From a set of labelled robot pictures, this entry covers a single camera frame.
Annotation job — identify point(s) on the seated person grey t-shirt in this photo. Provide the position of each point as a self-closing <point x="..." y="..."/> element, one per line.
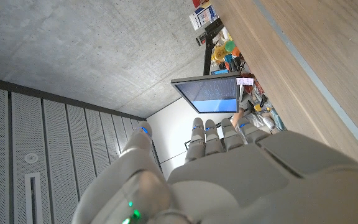
<point x="259" y="117"/>

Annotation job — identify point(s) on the large tilted computer monitor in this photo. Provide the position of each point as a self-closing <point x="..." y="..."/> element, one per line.
<point x="213" y="95"/>

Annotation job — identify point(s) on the white canister blue label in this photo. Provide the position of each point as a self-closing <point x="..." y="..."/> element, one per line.
<point x="202" y="17"/>

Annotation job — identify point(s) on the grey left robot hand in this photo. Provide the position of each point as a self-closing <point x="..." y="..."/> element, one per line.
<point x="244" y="180"/>

